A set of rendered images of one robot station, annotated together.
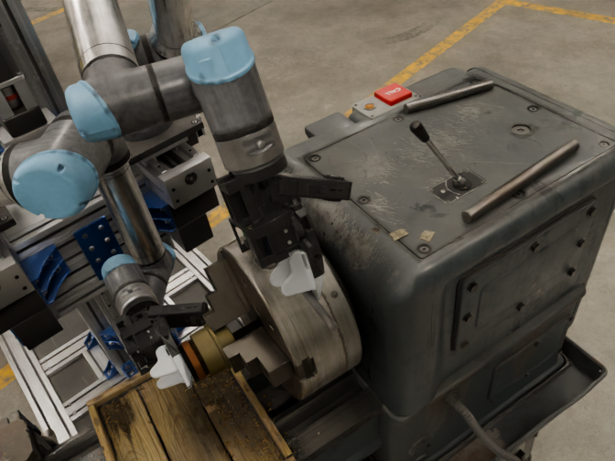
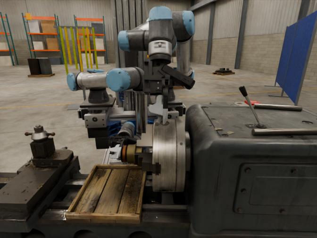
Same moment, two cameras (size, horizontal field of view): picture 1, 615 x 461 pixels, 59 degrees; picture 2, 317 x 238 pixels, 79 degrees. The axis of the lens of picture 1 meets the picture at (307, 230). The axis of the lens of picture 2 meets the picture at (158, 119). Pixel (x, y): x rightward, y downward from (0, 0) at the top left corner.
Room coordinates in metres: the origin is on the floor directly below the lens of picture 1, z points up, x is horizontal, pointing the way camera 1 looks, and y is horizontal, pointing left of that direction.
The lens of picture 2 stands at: (-0.03, -0.25, 1.52)
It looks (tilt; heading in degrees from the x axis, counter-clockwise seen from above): 20 degrees down; 28
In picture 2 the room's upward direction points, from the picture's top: straight up
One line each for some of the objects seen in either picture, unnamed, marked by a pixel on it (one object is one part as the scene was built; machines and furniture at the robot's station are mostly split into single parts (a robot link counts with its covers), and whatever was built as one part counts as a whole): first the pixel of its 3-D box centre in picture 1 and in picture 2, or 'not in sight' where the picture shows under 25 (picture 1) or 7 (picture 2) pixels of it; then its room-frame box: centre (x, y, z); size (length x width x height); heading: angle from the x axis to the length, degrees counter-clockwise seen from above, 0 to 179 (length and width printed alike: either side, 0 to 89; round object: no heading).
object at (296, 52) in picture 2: not in sight; (289, 60); (7.52, -0.98, 1.18); 4.12 x 0.80 x 2.35; 4
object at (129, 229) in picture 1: (125, 201); (141, 107); (0.92, 0.37, 1.19); 0.12 x 0.11 x 0.49; 81
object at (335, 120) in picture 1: (331, 132); (219, 106); (0.97, -0.08, 1.24); 0.09 x 0.08 x 0.03; 116
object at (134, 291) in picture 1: (136, 304); (124, 135); (0.72, 0.35, 1.08); 0.08 x 0.05 x 0.08; 116
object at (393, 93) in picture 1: (393, 95); (252, 103); (1.05, -0.23, 1.26); 0.06 x 0.06 x 0.02; 26
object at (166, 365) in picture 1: (167, 368); (115, 150); (0.55, 0.28, 1.10); 0.09 x 0.06 x 0.03; 26
